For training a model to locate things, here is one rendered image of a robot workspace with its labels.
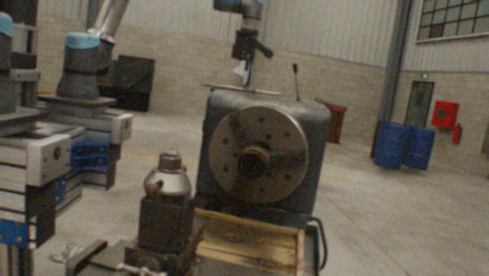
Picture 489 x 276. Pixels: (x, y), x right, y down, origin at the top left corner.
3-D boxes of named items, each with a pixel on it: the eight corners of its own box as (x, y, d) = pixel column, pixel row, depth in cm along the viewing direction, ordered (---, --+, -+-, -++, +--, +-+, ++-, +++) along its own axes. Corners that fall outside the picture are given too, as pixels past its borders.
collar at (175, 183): (154, 176, 61) (156, 160, 61) (197, 185, 60) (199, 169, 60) (134, 189, 54) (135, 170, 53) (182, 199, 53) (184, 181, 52)
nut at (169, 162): (162, 164, 59) (164, 144, 58) (184, 169, 58) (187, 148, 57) (153, 169, 55) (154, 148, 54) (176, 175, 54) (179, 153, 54)
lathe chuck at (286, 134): (206, 181, 125) (227, 93, 119) (293, 206, 121) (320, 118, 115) (199, 188, 116) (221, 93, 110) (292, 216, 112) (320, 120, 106)
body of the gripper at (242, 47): (234, 60, 143) (238, 31, 141) (255, 64, 142) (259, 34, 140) (230, 59, 136) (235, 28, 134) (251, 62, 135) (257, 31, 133)
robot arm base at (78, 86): (47, 95, 116) (49, 66, 115) (68, 93, 131) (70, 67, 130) (87, 100, 117) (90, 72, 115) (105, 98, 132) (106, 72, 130)
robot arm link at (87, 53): (56, 67, 116) (59, 28, 114) (72, 68, 129) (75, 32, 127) (89, 72, 117) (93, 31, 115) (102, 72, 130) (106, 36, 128)
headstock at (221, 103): (223, 159, 191) (233, 87, 185) (311, 175, 185) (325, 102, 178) (188, 190, 134) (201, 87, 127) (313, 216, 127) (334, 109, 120)
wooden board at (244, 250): (186, 217, 109) (187, 205, 108) (301, 242, 103) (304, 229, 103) (144, 262, 80) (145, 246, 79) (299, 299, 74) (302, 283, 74)
